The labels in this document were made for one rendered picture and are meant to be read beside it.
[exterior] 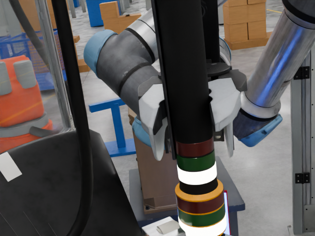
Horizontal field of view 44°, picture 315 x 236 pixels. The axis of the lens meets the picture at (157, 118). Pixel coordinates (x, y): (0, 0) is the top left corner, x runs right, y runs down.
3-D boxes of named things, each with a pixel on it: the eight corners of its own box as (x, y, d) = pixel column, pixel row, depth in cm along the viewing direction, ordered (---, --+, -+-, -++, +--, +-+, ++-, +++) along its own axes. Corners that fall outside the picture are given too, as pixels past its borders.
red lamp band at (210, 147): (187, 161, 31) (185, 147, 31) (168, 148, 34) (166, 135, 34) (221, 149, 33) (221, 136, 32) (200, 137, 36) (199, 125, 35)
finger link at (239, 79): (258, 104, 32) (236, 79, 41) (257, 86, 32) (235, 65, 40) (202, 111, 33) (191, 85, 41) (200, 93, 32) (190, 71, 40)
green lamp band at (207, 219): (193, 233, 33) (191, 221, 33) (169, 210, 37) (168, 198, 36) (235, 215, 35) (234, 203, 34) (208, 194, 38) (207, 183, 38)
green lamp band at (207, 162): (189, 175, 32) (187, 162, 31) (170, 161, 35) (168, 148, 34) (223, 163, 33) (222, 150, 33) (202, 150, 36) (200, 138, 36)
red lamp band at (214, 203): (191, 220, 32) (190, 207, 32) (168, 198, 36) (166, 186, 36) (234, 202, 34) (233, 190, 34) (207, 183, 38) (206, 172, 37)
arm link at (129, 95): (134, 109, 69) (167, 58, 65) (177, 151, 65) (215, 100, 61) (106, 111, 63) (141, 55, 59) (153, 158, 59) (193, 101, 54)
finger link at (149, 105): (162, 187, 30) (191, 139, 38) (152, 116, 28) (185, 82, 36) (126, 185, 31) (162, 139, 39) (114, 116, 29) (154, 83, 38)
